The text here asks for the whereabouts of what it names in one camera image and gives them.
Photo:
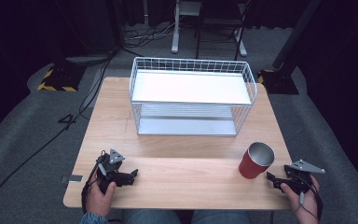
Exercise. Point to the grey tape piece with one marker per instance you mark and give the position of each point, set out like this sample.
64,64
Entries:
74,178

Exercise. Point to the person's right hand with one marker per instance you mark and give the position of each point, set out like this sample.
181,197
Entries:
307,203

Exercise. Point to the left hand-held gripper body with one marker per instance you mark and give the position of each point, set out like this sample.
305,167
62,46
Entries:
110,174

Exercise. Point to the black yellow-striped stand base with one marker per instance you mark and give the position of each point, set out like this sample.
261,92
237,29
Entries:
279,82
60,79

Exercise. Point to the white metal stand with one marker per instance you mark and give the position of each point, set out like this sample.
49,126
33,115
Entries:
177,28

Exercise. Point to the person's right leg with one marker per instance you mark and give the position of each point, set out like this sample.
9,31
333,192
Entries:
222,217

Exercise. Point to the black slanted stand pole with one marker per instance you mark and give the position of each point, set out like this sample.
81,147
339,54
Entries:
295,34

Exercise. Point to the person's leg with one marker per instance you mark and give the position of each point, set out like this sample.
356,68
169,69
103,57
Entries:
152,217
222,217

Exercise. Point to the red metal cup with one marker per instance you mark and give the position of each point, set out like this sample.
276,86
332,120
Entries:
251,165

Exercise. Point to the person's left leg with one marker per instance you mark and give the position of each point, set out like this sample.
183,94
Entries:
152,217

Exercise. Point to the person's left hand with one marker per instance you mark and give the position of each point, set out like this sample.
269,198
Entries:
98,200

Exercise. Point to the black metal chair frame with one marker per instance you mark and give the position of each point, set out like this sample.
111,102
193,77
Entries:
220,21

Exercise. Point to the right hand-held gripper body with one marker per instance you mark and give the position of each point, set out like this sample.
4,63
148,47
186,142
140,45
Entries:
298,182

